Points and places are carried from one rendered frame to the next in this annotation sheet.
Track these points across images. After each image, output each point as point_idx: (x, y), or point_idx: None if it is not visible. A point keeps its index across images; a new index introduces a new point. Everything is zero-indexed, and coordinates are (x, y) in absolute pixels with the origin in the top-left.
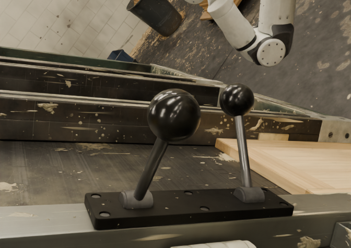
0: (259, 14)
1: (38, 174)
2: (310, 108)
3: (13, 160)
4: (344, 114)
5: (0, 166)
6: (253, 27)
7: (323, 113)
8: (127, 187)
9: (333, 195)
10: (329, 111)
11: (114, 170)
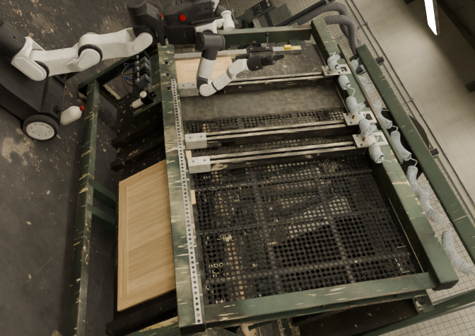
0: (210, 76)
1: (280, 69)
2: (0, 272)
3: (286, 73)
4: (4, 226)
5: (288, 71)
6: (208, 84)
7: (4, 252)
8: (265, 66)
9: (233, 53)
10: (2, 245)
11: (267, 71)
